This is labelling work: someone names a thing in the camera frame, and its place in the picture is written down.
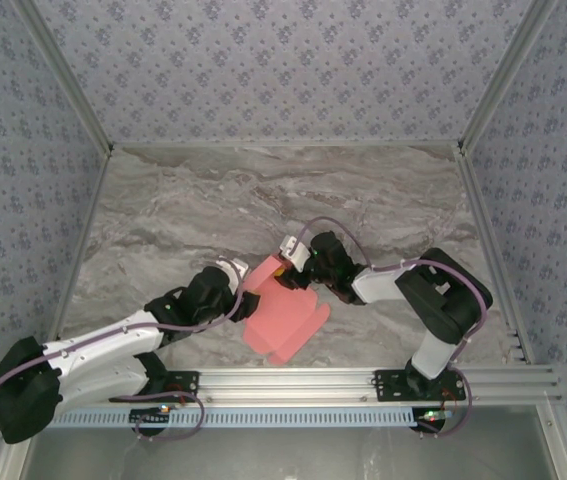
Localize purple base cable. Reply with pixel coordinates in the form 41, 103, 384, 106
415, 369, 474, 439
132, 383, 208, 442

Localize pink paper box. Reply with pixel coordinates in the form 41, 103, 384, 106
241, 252, 332, 365

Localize small electronics board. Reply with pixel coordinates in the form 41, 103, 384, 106
130, 405, 173, 431
415, 407, 457, 434

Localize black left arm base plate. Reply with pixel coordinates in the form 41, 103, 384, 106
108, 370, 200, 404

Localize long aluminium mounting rail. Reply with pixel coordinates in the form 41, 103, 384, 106
17, 367, 562, 404

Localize small left electronics board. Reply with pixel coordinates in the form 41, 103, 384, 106
130, 405, 173, 431

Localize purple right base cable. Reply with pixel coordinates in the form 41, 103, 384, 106
415, 369, 474, 439

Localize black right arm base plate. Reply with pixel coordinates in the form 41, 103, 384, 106
373, 369, 467, 404

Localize light blue slotted cable duct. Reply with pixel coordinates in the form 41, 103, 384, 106
50, 405, 427, 429

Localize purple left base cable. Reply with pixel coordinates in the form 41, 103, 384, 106
132, 383, 208, 442

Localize aluminium side rail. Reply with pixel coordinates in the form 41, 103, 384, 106
455, 144, 537, 366
40, 147, 114, 371

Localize aluminium frame post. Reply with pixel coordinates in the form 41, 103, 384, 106
12, 0, 115, 157
457, 0, 559, 156

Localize small right electronics board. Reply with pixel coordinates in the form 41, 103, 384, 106
415, 407, 457, 434

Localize grey metal panel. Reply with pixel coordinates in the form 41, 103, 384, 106
27, 405, 564, 480

